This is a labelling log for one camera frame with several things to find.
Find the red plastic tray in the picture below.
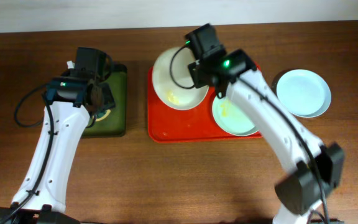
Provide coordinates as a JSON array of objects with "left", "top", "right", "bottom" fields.
[{"left": 147, "top": 68, "right": 262, "bottom": 143}]

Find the cream white plate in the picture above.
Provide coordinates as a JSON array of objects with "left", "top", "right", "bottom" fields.
[{"left": 152, "top": 47, "right": 209, "bottom": 110}]

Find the yellow green sponge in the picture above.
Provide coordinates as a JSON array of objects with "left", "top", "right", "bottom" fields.
[{"left": 95, "top": 110, "right": 111, "bottom": 122}]

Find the light green plate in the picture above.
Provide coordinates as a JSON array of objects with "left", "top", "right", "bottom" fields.
[{"left": 211, "top": 97, "right": 259, "bottom": 136}]

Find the light blue plate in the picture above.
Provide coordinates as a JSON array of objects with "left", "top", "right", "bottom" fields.
[{"left": 275, "top": 69, "right": 332, "bottom": 118}]

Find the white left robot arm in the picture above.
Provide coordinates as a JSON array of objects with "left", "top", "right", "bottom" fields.
[{"left": 12, "top": 68, "right": 116, "bottom": 212}]

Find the black tray with green liquid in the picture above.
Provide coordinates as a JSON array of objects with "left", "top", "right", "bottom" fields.
[{"left": 82, "top": 64, "right": 127, "bottom": 138}]

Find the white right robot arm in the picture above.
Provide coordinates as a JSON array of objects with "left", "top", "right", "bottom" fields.
[{"left": 188, "top": 50, "right": 345, "bottom": 223}]

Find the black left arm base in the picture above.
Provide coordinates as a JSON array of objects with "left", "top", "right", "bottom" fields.
[{"left": 0, "top": 205, "right": 102, "bottom": 224}]

